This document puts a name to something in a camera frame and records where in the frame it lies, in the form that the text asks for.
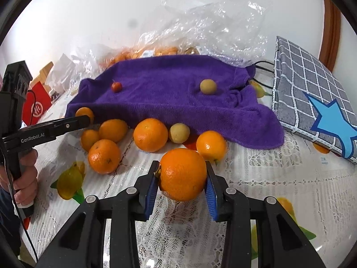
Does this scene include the brown wooden door frame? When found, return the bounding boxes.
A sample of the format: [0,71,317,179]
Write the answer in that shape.
[319,0,341,72]

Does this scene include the clear crumpled plastic bag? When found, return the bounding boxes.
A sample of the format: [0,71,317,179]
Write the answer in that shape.
[133,0,272,67]

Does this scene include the bag of walnuts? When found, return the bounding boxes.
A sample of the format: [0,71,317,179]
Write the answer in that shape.
[182,47,200,55]

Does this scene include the red paper bag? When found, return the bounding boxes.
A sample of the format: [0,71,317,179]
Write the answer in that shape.
[22,82,52,126]

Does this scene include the wooden chair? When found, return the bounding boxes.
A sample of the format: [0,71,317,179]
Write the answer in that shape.
[30,62,54,90]

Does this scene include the small red apple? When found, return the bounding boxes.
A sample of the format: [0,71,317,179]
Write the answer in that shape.
[111,82,123,93]

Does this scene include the purple towel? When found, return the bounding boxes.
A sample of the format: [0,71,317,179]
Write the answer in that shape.
[66,55,284,149]

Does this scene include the orange mandarin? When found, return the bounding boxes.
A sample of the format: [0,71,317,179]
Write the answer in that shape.
[99,119,129,143]
[88,139,121,174]

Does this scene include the grey checked star bag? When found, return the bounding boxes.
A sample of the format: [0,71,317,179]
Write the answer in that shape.
[272,36,356,163]

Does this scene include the small orange kumquat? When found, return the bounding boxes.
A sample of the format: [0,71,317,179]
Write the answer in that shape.
[81,130,100,152]
[75,107,94,124]

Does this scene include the large orange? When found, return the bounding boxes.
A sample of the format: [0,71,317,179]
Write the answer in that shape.
[133,118,168,153]
[160,148,207,201]

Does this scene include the person's left hand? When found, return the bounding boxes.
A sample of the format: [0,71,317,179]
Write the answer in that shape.
[1,149,38,210]

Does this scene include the white plastic bag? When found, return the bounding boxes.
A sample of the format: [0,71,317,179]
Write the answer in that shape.
[45,54,76,94]

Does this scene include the yellow-green round fruit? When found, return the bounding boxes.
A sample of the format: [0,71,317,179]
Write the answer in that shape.
[169,123,190,144]
[200,79,217,95]

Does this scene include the clear bag with fruit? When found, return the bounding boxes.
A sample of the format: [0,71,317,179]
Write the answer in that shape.
[70,44,114,88]

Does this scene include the medium orange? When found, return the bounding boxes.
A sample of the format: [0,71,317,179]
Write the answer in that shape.
[196,131,227,163]

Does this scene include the bag of small oranges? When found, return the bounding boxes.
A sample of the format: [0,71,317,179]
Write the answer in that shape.
[99,45,179,70]

